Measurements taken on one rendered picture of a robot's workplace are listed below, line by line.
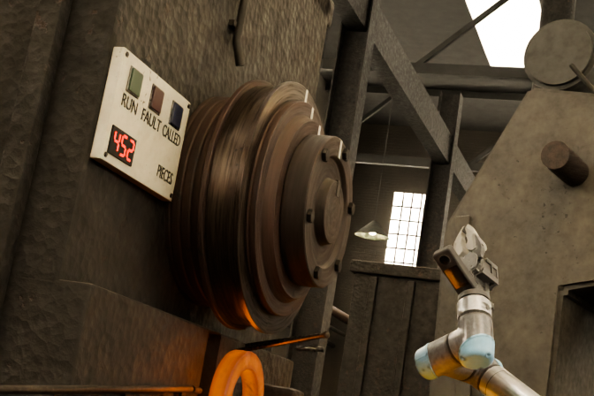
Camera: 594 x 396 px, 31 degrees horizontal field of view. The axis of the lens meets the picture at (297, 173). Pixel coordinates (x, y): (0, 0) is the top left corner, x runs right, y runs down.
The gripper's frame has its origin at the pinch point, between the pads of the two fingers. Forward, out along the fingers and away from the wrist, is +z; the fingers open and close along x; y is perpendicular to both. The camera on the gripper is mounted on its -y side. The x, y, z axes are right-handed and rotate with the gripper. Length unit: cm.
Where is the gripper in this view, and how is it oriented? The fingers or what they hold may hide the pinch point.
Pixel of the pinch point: (464, 228)
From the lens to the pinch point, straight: 256.4
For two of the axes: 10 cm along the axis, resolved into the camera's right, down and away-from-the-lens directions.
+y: 6.9, 5.2, 5.0
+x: 7.2, -4.3, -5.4
